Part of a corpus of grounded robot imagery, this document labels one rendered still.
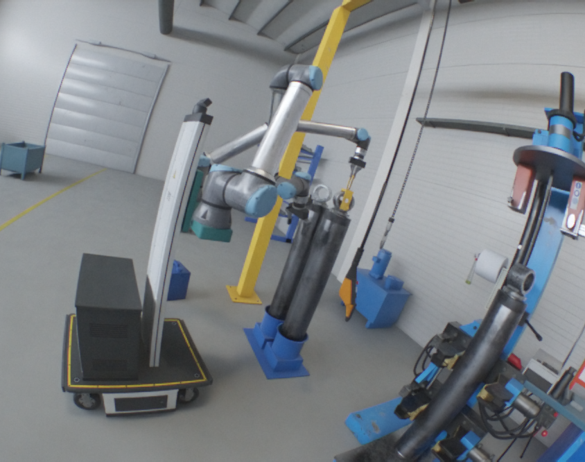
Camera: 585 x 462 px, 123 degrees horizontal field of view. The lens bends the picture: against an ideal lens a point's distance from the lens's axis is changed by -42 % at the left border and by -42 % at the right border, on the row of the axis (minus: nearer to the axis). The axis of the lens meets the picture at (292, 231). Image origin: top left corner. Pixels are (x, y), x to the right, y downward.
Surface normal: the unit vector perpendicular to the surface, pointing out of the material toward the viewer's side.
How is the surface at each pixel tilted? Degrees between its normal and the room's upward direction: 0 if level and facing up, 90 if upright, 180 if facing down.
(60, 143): 90
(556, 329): 90
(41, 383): 0
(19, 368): 0
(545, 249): 90
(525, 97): 90
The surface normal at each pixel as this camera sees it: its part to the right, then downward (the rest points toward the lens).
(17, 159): 0.46, 0.33
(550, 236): -0.85, -0.20
